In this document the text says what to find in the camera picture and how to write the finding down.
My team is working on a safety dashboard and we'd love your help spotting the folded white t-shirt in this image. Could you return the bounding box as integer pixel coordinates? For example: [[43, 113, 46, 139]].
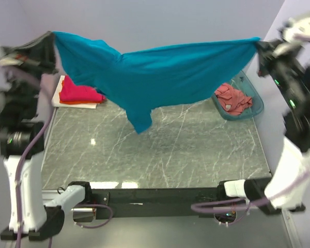
[[51, 75, 97, 109]]

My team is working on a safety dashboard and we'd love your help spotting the salmon pink t-shirt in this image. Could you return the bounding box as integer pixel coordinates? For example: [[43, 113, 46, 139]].
[[214, 83, 253, 116]]

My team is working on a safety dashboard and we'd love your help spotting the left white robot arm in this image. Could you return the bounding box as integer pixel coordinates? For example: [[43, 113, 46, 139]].
[[0, 32, 93, 245]]

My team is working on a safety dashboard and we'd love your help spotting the aluminium frame rail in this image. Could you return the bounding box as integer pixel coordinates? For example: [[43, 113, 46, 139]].
[[4, 108, 304, 248]]

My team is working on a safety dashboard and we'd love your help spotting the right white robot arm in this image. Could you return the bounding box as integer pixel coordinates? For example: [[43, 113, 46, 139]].
[[216, 39, 310, 214]]

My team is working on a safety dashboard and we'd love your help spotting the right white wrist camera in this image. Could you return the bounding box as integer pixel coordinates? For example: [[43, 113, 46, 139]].
[[279, 11, 310, 43]]

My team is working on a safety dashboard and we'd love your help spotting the blue t-shirt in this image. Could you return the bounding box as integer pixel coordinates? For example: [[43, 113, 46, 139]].
[[55, 32, 259, 133]]

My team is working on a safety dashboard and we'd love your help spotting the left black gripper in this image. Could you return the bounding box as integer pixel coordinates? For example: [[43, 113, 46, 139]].
[[0, 30, 57, 119]]

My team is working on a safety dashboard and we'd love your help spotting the folded magenta t-shirt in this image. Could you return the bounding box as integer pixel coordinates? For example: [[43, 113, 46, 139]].
[[61, 75, 106, 104]]

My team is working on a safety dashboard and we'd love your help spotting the teal plastic basket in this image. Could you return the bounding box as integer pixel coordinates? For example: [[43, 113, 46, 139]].
[[211, 71, 264, 121]]

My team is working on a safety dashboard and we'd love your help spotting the black base beam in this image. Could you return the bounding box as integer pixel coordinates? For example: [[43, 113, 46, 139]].
[[81, 188, 233, 220]]

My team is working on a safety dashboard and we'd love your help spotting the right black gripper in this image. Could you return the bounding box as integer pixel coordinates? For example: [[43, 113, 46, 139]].
[[256, 38, 310, 109]]

